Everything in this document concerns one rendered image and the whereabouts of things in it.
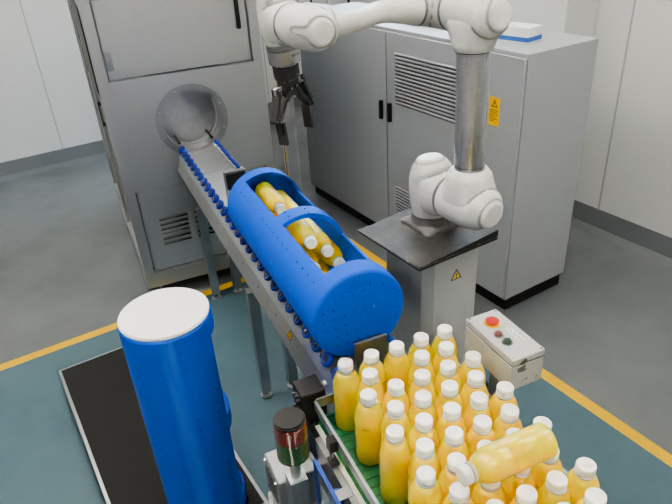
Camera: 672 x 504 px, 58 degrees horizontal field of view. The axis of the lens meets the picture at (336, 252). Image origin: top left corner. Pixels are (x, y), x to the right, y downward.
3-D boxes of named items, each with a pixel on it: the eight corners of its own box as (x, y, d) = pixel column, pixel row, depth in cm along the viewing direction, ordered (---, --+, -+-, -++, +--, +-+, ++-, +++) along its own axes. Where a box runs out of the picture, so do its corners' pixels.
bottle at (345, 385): (359, 410, 164) (356, 356, 155) (364, 429, 158) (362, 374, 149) (333, 414, 164) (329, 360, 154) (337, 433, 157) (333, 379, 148)
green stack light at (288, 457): (302, 437, 123) (300, 419, 121) (314, 459, 118) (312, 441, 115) (272, 448, 121) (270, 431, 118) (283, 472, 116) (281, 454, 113)
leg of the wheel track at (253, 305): (270, 389, 305) (255, 284, 274) (274, 396, 300) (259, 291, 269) (259, 393, 303) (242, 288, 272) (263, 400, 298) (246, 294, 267)
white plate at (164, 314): (172, 347, 171) (173, 351, 171) (226, 295, 193) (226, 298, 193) (97, 328, 181) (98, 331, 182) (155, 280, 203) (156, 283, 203)
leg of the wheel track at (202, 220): (220, 294, 384) (203, 204, 352) (222, 298, 379) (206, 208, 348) (211, 296, 382) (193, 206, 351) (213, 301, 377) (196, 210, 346)
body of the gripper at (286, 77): (287, 69, 165) (293, 102, 170) (304, 59, 171) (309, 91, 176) (265, 68, 168) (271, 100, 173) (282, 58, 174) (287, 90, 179)
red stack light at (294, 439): (300, 419, 120) (298, 405, 119) (312, 441, 115) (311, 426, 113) (270, 430, 118) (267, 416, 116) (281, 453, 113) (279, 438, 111)
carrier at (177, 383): (220, 546, 214) (260, 483, 237) (174, 352, 171) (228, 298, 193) (155, 520, 225) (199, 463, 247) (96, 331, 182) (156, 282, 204)
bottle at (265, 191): (273, 182, 233) (290, 199, 218) (270, 199, 235) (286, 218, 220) (256, 180, 229) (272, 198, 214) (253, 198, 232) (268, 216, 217)
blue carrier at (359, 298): (300, 222, 252) (290, 158, 237) (406, 337, 181) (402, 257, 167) (234, 242, 243) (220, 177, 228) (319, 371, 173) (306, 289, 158)
